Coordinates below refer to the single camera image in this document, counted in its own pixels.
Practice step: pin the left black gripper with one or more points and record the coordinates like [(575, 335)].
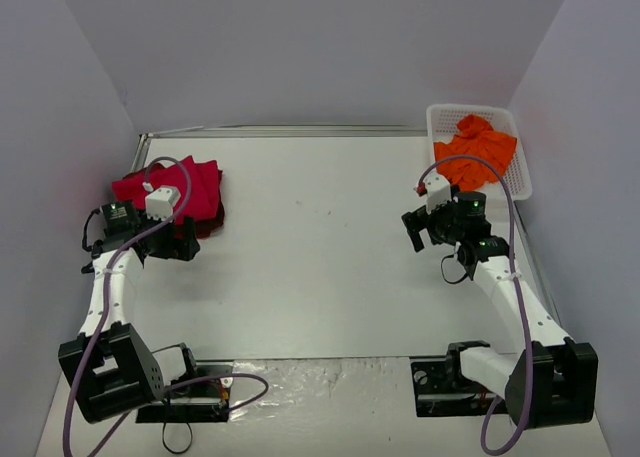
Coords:
[(167, 242)]

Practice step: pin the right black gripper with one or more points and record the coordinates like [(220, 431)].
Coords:
[(422, 222)]

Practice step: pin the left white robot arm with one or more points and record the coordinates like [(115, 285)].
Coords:
[(109, 368)]

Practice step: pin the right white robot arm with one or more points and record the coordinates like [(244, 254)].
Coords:
[(553, 379)]

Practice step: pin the dark red folded t shirt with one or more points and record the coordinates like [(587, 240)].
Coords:
[(206, 227)]

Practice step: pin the orange t shirt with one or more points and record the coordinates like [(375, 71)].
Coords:
[(477, 137)]

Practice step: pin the white plastic basket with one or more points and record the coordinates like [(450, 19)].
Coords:
[(441, 126)]

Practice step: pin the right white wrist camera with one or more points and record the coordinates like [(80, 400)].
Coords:
[(438, 194)]

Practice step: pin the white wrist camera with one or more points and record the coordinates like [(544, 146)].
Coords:
[(438, 194), (161, 202)]

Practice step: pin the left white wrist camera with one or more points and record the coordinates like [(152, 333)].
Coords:
[(161, 202)]

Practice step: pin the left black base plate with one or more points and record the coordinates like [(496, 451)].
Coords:
[(205, 402)]

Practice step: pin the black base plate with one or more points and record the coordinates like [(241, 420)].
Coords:
[(205, 402), (435, 396)]

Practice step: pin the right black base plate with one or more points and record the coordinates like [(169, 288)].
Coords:
[(435, 396)]

